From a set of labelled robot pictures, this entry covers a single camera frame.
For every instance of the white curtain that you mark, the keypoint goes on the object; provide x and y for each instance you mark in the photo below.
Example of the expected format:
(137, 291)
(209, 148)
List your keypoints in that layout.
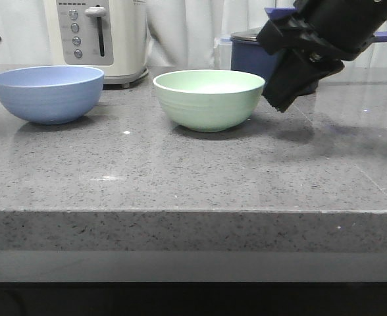
(181, 33)

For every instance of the dark blue saucepan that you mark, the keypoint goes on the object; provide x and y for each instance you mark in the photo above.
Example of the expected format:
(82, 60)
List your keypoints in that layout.
(249, 56)

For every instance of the green bowl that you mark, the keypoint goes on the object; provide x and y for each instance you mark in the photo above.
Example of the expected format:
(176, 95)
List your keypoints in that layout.
(208, 100)

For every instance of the glass lid blue knob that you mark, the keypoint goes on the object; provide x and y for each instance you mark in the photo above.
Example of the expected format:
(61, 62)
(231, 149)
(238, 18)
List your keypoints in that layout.
(275, 14)

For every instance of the clear plastic container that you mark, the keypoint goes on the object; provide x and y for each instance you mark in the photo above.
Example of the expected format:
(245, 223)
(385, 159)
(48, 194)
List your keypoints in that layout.
(223, 52)

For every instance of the blue bowl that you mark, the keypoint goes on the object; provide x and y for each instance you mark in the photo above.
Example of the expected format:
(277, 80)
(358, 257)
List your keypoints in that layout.
(51, 94)

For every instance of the cream toaster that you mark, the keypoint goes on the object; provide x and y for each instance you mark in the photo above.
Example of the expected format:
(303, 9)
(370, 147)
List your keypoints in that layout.
(105, 34)

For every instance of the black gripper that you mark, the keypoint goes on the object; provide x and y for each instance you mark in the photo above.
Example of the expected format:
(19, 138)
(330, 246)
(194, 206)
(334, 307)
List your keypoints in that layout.
(315, 38)

